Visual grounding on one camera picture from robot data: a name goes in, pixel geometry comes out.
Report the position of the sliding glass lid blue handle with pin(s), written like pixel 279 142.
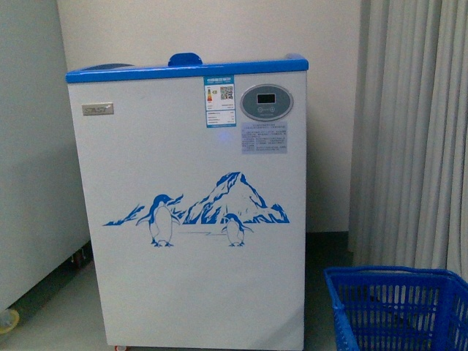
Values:
pixel 176 60

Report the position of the blue plastic shopping basket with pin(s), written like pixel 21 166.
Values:
pixel 397 308

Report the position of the yellow tape roll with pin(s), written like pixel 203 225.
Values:
pixel 9 320

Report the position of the white chest freezer blue rim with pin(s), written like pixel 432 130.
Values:
pixel 194 181

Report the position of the grey pleated curtain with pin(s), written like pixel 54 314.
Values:
pixel 408 188

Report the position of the white cabinet at left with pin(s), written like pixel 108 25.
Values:
pixel 43 216

